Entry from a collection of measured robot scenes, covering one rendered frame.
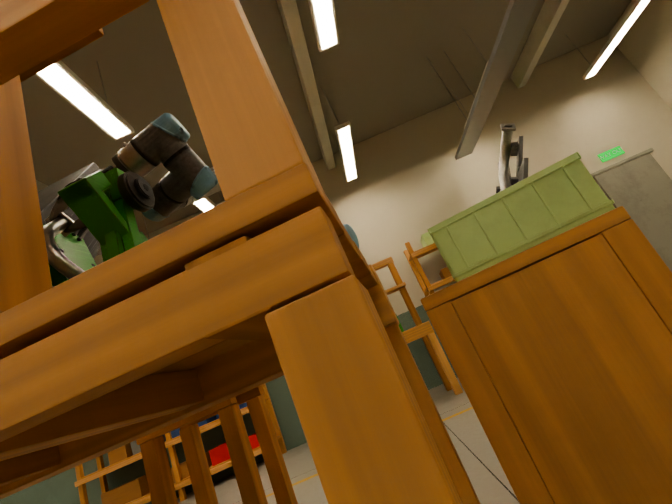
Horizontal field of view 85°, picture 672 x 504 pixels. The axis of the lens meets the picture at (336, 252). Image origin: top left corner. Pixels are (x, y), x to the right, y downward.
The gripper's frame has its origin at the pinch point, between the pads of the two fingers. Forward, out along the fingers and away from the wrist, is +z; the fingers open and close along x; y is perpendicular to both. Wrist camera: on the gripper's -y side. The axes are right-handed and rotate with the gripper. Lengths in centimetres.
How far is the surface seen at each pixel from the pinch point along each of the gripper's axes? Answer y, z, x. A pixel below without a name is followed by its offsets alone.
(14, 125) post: -25.5, -19.4, 12.3
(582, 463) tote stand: -52, -55, -103
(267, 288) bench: -64, -38, -18
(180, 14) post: -41, -48, 6
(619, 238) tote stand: -35, -96, -78
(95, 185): -27.2, -21.4, -0.7
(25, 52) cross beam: -35.1, -30.8, 14.6
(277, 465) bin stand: -1, 18, -97
